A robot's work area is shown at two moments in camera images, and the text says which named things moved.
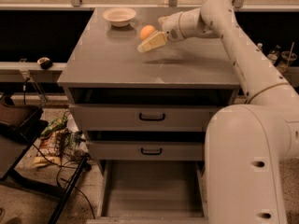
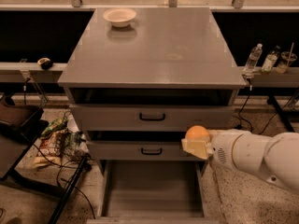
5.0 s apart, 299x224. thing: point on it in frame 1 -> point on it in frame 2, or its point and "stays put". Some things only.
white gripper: (171, 26) -> (221, 148)
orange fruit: (147, 31) -> (198, 132)
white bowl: (120, 17) stays put
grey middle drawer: (147, 150) stays put
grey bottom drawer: (151, 191) stays put
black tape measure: (46, 63) stays put
